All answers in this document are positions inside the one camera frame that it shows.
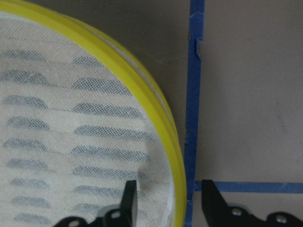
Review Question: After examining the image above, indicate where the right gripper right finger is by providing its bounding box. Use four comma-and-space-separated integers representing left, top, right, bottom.
201, 180, 303, 227

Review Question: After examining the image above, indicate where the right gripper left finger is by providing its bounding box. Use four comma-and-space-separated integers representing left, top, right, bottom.
119, 180, 137, 224

